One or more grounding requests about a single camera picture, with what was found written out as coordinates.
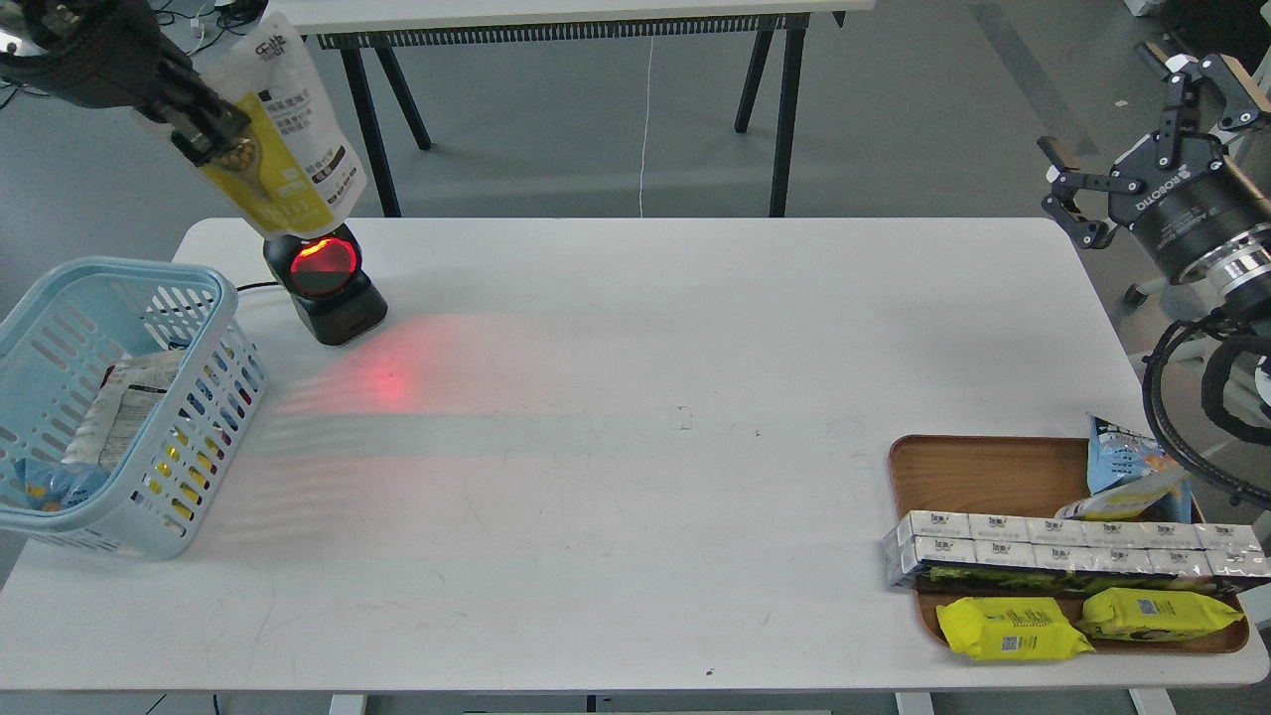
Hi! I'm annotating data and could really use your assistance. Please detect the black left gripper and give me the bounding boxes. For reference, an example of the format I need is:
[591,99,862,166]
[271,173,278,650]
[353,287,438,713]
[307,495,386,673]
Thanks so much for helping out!
[1,1,250,166]

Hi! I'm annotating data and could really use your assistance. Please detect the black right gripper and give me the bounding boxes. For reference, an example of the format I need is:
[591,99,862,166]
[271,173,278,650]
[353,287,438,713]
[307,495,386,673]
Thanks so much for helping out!
[1037,41,1271,286]

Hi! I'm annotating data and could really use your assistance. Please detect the yellow white snack pouch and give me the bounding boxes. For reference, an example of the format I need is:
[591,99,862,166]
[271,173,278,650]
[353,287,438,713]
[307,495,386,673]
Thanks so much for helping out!
[203,11,367,240]

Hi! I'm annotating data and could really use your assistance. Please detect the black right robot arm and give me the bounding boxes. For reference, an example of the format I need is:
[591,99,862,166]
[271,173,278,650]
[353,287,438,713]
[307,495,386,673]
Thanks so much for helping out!
[1037,42,1270,508]

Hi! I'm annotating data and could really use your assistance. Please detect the light blue plastic basket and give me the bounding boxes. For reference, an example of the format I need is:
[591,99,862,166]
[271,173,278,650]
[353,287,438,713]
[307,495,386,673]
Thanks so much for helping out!
[1,257,267,558]

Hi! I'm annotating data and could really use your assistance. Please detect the white snack bag in basket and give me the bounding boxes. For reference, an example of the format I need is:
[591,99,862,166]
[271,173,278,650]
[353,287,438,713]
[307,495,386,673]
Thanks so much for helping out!
[61,351,186,472]

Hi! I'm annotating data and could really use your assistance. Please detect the blue snack bag in basket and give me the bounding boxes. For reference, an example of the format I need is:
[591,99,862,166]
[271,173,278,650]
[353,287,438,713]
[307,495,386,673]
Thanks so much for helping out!
[3,458,111,514]

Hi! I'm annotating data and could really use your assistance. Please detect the silver boxed snack multipack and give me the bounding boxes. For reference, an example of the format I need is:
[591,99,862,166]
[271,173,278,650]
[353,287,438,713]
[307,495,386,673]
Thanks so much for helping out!
[881,508,1268,597]

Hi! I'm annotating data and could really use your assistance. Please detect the yellow snack pack right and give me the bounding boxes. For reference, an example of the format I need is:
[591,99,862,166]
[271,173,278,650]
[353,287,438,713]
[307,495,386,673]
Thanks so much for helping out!
[1077,588,1244,643]

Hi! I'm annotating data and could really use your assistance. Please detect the yellow snack pack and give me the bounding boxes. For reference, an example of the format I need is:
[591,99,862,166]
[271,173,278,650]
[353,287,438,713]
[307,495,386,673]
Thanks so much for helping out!
[935,597,1094,660]
[1077,588,1244,643]

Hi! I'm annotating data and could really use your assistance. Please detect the yellow snack pack left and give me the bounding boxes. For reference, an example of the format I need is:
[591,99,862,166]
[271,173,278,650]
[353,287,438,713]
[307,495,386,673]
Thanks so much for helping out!
[935,597,1094,660]

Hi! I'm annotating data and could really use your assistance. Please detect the black-legged background table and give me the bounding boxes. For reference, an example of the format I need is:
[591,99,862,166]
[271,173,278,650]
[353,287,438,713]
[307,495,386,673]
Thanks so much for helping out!
[267,1,876,217]

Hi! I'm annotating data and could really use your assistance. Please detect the black barcode scanner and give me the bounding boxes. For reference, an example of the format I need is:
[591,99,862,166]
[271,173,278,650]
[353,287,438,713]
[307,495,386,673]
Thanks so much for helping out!
[262,224,386,345]

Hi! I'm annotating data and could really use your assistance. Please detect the brown wooden tray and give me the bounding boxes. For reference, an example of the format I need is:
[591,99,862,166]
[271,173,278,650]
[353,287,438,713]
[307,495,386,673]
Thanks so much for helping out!
[887,436,1251,655]

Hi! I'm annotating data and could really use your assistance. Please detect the floor cables and adapters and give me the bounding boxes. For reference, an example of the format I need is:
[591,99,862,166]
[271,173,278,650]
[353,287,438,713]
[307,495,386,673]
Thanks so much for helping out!
[149,0,269,51]

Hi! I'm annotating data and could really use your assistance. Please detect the white hanging cable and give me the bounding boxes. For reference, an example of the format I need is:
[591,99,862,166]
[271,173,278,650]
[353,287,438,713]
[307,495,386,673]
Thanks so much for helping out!
[638,38,656,218]

